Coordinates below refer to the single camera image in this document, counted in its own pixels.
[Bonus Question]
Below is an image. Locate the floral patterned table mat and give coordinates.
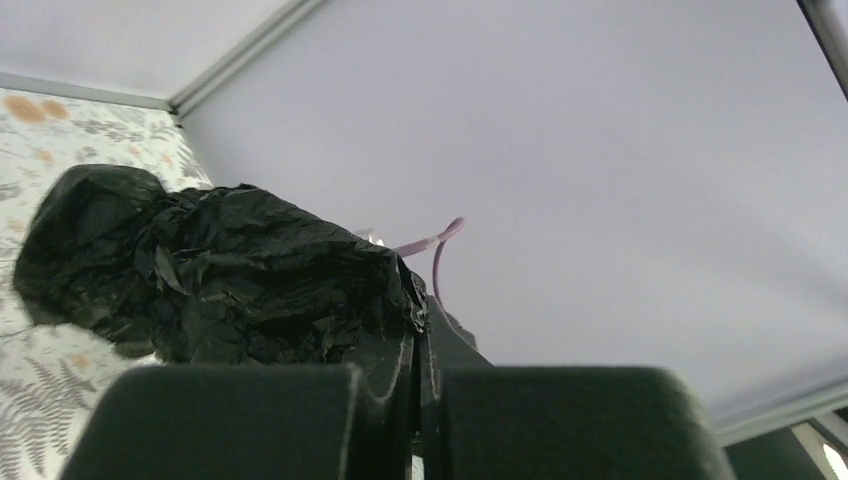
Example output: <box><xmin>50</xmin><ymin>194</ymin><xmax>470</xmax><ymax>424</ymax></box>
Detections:
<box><xmin>1</xmin><ymin>89</ymin><xmax>209</xmax><ymax>479</ymax></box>

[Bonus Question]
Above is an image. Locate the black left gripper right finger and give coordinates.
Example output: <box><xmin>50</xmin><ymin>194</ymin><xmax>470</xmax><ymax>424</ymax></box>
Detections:
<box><xmin>419</xmin><ymin>298</ymin><xmax>733</xmax><ymax>479</ymax></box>

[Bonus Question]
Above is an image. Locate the black plastic trash bag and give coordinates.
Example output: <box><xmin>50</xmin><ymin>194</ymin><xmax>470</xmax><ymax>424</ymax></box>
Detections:
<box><xmin>13</xmin><ymin>164</ymin><xmax>429</xmax><ymax>366</ymax></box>

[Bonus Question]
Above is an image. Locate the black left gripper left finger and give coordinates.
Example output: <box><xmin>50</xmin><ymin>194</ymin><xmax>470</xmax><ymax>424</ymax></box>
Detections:
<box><xmin>62</xmin><ymin>328</ymin><xmax>415</xmax><ymax>479</ymax></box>

